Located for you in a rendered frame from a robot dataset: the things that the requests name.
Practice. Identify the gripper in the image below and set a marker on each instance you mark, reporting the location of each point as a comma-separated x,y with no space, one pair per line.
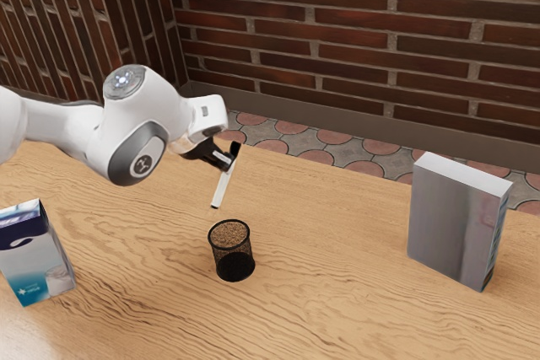
201,152

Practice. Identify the white marker pen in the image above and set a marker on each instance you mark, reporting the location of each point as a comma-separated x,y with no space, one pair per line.
221,185

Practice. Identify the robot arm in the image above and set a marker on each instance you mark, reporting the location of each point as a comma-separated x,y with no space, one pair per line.
122,124

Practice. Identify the black mesh pen holder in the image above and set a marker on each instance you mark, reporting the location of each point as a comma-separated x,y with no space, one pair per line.
231,250

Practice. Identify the blue and white carton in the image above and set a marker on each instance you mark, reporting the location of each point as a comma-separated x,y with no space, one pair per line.
31,250

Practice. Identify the grey cereal box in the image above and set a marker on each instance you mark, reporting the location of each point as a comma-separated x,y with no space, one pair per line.
453,225

